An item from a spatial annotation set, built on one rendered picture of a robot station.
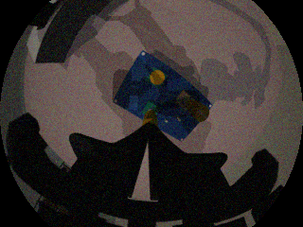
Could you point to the blue circuit board with yellow knobs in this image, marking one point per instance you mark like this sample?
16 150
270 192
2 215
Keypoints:
156 93

